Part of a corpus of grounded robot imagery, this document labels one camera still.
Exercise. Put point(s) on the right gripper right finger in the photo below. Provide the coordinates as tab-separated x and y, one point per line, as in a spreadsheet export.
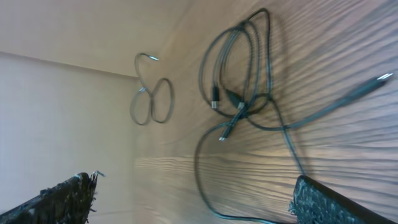
314	203

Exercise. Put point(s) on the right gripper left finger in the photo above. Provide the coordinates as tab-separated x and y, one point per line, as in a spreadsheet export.
69	202

